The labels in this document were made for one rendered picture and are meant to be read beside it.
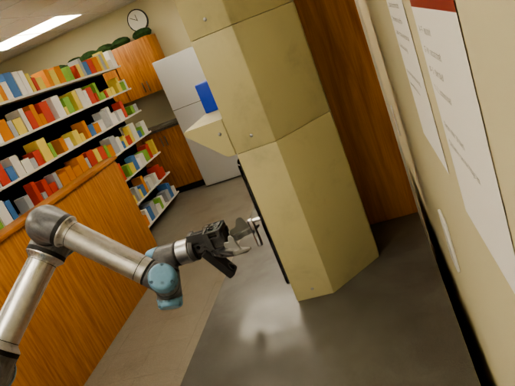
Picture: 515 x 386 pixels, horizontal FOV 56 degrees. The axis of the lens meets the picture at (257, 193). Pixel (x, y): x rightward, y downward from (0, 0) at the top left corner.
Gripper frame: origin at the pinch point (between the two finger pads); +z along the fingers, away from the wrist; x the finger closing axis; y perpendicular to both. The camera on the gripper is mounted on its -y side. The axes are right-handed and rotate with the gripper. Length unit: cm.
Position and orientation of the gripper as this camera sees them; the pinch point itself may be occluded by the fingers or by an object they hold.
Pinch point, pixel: (257, 237)
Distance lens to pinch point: 140.8
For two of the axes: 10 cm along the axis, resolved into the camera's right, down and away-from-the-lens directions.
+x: 1.6, -3.7, 9.1
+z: 9.2, -2.8, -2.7
